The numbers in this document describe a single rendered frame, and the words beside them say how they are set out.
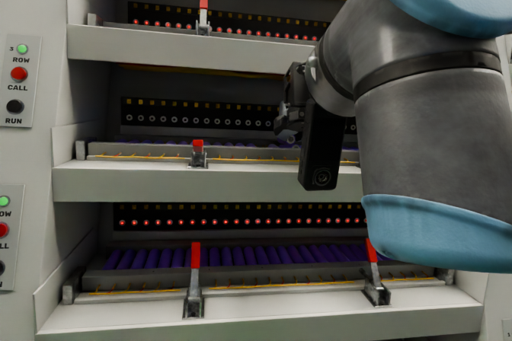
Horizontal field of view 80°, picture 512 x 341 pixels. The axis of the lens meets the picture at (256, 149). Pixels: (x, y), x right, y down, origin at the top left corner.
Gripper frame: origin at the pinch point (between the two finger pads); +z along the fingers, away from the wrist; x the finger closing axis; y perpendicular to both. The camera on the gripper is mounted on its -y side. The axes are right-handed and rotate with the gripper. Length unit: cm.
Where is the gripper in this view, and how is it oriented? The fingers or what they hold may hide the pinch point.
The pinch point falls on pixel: (290, 138)
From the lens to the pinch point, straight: 52.7
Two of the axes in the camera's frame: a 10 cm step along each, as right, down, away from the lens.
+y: 0.0, -9.8, 2.0
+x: -9.8, -0.3, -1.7
